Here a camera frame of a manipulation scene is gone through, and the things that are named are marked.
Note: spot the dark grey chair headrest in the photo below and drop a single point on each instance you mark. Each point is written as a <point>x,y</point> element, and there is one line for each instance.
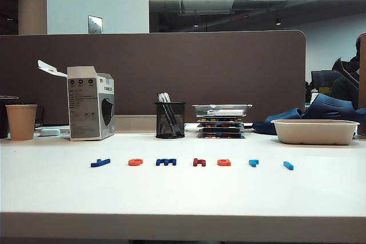
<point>344,68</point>

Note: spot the dark blue rubber slipper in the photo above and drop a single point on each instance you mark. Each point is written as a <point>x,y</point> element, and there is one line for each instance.
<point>328,107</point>
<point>283,114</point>

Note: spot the beige pulp food container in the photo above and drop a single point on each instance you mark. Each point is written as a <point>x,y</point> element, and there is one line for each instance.
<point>314,134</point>

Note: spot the brown desk partition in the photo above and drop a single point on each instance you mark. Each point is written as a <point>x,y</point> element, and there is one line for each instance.
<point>200,69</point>

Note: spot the red letter h magnet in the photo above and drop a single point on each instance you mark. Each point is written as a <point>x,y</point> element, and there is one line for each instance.
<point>195,162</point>

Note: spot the dark blue letter y magnet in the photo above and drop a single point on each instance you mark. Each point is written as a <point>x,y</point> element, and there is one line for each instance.
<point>100,163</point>

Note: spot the dark blue letter m magnet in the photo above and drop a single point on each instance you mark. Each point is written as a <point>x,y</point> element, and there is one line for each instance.
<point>164,161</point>

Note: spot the orange letter a magnet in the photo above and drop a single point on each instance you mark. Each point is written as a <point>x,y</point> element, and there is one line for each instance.
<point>226,164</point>

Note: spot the black mesh pen holder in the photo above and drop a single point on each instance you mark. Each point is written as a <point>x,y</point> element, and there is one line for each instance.
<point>178,112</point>

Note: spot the white face mask box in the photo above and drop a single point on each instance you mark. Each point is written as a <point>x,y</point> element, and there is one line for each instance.
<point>85,107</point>

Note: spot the black computer monitor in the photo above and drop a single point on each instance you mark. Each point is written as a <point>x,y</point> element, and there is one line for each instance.
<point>321,79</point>

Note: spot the brown wooden panel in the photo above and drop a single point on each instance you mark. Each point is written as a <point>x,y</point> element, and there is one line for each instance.
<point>363,84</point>

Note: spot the orange letter c magnet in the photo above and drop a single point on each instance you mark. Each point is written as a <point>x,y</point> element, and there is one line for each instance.
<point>132,163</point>

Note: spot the teal letter magnet tray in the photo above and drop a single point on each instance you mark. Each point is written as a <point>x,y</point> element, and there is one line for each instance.
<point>217,119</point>
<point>220,124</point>
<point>220,130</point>

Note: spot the person in green sweater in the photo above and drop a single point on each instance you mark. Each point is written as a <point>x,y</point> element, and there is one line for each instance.
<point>344,92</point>

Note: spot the brown paper cup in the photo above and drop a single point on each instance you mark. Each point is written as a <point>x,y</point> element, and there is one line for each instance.
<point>21,122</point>

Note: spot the white marker inside case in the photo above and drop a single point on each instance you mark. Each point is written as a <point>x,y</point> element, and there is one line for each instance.
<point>226,112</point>

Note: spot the light blue letter l magnet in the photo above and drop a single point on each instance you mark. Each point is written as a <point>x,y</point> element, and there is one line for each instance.
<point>288,165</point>

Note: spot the light blue letter r magnet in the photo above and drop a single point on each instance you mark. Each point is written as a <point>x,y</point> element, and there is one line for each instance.
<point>252,163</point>

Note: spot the small white plastic device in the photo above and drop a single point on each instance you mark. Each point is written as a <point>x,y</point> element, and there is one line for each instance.
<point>50,132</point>

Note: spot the small white bottle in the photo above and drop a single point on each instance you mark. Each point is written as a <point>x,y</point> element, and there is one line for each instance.
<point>314,95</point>

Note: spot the clear plastic case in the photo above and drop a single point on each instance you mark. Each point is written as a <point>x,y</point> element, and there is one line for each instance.
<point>200,108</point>

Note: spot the metal wall switch plate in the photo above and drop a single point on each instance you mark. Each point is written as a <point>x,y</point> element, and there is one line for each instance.
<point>95,24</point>

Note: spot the white capped marker pen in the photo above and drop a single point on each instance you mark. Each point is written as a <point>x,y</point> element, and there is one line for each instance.
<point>167,97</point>
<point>159,97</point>

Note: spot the stack of clear letter boxes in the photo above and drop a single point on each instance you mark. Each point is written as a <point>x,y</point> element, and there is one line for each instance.
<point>220,135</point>

